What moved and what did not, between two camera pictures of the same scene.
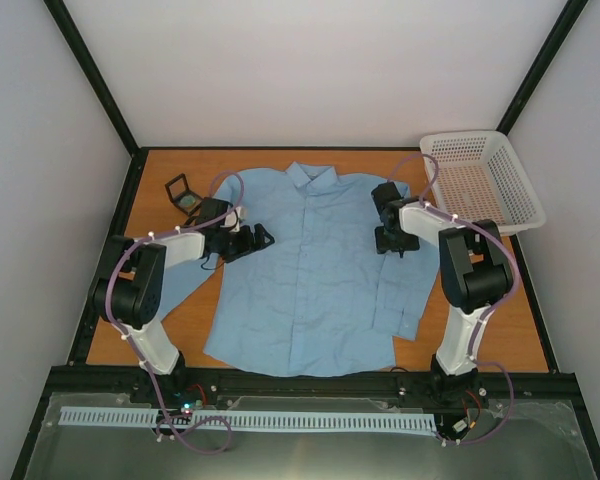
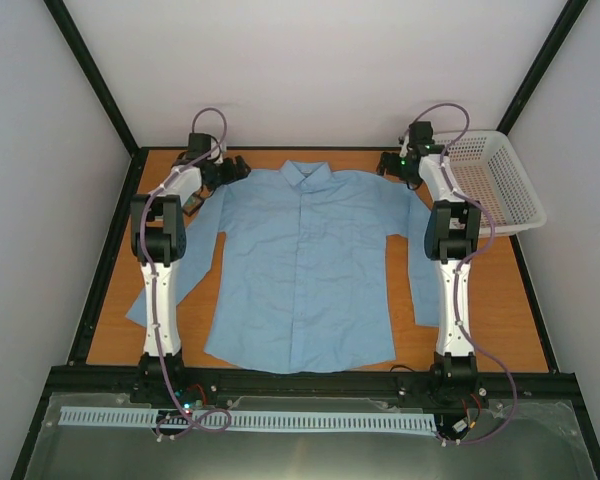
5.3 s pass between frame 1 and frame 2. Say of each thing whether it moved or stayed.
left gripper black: moved
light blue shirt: stayed
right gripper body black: moved
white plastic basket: stayed
